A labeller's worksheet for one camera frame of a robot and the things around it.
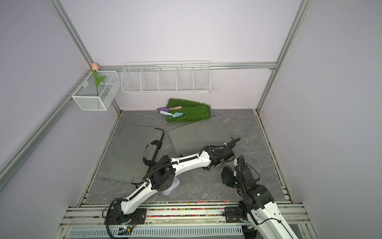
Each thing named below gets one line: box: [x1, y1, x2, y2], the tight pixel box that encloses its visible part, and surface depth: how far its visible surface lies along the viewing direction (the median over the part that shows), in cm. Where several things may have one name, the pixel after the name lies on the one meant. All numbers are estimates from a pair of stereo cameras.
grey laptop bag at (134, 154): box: [97, 124, 165, 184], surface depth 93 cm
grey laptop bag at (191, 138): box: [168, 116, 233, 157], surface depth 105 cm
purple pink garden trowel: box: [156, 106, 183, 113], surface depth 122 cm
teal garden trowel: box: [159, 110, 184, 118], surface depth 119 cm
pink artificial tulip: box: [92, 62, 106, 97], surface depth 92 cm
